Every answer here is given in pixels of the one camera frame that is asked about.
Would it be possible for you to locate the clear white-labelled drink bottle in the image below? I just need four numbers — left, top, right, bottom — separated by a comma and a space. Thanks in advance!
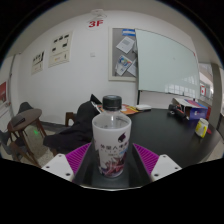
91, 94, 133, 179

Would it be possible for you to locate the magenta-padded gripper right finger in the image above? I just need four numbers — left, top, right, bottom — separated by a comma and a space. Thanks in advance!
128, 142, 183, 188

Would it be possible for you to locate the grey chair with wooden legs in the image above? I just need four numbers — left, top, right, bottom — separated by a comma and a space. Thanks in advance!
0, 129, 23, 162

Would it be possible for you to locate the small white wall poster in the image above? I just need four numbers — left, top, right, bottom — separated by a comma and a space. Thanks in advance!
31, 50, 46, 76

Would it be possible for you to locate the black and red tape dispenser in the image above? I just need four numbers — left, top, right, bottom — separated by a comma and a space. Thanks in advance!
167, 104, 188, 120

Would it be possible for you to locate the red wall banner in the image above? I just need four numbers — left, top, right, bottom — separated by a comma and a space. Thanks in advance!
0, 81, 8, 104

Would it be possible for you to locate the blue cardboard box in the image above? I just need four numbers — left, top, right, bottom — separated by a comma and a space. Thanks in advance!
171, 97, 209, 121

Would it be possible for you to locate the small white flat block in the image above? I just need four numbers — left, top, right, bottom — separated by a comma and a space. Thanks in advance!
135, 104, 153, 112

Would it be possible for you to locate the white wall-mounted device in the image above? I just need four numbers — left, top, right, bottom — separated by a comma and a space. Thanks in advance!
89, 9, 108, 21

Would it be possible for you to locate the dark grey chair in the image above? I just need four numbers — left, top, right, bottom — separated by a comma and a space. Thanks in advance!
18, 101, 34, 114

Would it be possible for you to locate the brown wooden chair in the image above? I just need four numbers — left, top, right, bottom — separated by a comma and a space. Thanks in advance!
64, 111, 78, 128

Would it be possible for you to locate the red floor number sign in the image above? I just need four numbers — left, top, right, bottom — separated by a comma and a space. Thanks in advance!
87, 19, 105, 29

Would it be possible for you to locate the large glass whiteboard on stand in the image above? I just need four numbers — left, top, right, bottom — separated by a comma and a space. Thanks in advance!
134, 28, 201, 106

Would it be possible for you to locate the large white wall poster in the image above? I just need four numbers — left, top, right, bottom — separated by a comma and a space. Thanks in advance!
48, 31, 74, 68

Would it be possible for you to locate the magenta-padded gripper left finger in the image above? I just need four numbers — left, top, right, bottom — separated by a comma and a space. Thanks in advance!
41, 142, 100, 188

